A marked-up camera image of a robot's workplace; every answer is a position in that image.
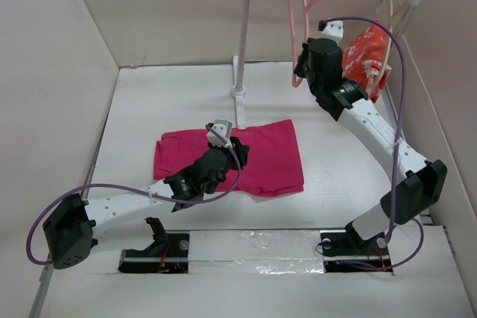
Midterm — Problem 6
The pink plastic hanger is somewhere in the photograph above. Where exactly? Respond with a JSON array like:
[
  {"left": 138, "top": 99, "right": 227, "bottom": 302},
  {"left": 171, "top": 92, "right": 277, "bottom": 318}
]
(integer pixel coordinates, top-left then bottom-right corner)
[{"left": 285, "top": 0, "right": 329, "bottom": 89}]

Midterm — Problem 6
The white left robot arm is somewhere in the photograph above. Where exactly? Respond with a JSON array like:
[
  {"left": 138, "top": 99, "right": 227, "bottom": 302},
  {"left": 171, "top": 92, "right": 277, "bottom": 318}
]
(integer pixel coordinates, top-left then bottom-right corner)
[{"left": 42, "top": 137, "right": 250, "bottom": 270}]

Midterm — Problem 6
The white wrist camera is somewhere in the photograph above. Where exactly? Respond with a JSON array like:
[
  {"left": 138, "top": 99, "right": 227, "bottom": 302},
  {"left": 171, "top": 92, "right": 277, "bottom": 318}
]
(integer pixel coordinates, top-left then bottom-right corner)
[
  {"left": 206, "top": 120, "right": 233, "bottom": 147},
  {"left": 318, "top": 20, "right": 344, "bottom": 44}
]

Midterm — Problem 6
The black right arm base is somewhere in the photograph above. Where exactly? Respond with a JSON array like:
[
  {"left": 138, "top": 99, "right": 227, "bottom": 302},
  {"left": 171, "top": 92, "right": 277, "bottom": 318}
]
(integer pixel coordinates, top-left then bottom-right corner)
[{"left": 315, "top": 229, "right": 391, "bottom": 273}]

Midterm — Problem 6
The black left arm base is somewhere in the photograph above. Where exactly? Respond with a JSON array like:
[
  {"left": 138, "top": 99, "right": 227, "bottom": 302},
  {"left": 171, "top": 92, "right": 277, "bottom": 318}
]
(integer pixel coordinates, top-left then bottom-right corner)
[{"left": 118, "top": 217, "right": 190, "bottom": 274}]

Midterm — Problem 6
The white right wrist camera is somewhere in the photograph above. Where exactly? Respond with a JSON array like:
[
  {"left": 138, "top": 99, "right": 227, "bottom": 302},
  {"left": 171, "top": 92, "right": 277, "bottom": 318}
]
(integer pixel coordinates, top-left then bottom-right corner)
[{"left": 318, "top": 20, "right": 344, "bottom": 44}]

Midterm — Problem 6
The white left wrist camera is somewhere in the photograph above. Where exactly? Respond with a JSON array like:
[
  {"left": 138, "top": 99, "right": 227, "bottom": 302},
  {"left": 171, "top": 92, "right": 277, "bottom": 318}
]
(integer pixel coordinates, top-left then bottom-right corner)
[{"left": 206, "top": 120, "right": 233, "bottom": 147}]

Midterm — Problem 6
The metal rail left edge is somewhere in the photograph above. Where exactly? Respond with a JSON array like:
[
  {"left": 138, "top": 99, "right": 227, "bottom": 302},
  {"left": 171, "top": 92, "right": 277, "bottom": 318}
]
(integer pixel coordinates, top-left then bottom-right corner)
[{"left": 28, "top": 264, "right": 54, "bottom": 318}]

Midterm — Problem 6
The beige wooden hanger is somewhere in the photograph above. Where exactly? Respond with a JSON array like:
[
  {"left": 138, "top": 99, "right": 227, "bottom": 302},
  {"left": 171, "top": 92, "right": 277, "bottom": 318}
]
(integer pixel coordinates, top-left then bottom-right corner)
[{"left": 370, "top": 0, "right": 411, "bottom": 89}]

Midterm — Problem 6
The orange floral garment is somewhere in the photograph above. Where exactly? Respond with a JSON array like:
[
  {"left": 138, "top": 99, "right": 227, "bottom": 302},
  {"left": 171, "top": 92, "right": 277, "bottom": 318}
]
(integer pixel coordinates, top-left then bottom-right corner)
[{"left": 342, "top": 24, "right": 392, "bottom": 103}]

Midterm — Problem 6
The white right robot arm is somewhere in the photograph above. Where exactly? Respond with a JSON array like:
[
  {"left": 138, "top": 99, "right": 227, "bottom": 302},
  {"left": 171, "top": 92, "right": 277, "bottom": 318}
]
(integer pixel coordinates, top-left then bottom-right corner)
[{"left": 294, "top": 38, "right": 447, "bottom": 254}]

